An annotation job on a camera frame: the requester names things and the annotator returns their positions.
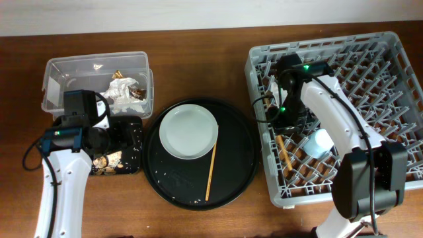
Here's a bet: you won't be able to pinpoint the white paper waste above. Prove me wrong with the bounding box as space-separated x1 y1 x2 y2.
100 70 147 113

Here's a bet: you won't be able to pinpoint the wooden chopstick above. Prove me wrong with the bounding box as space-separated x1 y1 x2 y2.
264 95 294 172
205 137 218 202

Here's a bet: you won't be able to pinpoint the blue cup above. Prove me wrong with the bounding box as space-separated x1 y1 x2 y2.
303 129 334 159

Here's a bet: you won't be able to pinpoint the grey round plate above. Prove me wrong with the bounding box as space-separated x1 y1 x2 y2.
159 104 219 160

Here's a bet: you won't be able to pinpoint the food scraps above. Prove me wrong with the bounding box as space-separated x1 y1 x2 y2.
92 151 124 175

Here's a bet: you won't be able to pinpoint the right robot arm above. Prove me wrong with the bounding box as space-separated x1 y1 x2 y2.
276 61 408 237

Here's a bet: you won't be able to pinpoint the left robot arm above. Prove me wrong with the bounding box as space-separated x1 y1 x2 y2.
34 115 143 237

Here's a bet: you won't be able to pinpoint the clear plastic waste bin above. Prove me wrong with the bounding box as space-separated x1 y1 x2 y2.
42 51 154 119

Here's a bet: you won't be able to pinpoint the grey dishwasher rack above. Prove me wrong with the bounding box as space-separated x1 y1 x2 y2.
245 32 422 208

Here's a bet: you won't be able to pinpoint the black rectangular tray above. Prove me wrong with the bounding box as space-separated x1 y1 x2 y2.
49 114 145 176

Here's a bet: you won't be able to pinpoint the round black serving tray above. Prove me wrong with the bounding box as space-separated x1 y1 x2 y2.
142 98 260 211

